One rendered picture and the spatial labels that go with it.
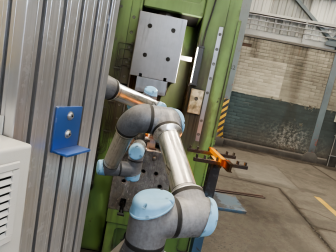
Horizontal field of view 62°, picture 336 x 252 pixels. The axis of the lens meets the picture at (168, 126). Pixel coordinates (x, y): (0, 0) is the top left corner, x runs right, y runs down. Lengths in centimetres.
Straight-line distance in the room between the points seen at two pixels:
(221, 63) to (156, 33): 50
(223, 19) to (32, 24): 166
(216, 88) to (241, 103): 586
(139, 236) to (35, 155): 38
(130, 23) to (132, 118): 108
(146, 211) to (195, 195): 17
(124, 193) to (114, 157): 71
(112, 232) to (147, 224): 131
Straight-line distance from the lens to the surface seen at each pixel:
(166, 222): 80
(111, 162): 130
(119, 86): 119
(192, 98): 196
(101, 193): 219
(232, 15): 207
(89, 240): 238
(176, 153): 97
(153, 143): 188
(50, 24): 53
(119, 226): 206
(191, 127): 200
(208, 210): 86
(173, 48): 184
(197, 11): 203
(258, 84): 793
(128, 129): 108
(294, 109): 821
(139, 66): 185
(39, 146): 55
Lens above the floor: 136
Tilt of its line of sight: 9 degrees down
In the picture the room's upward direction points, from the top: 11 degrees clockwise
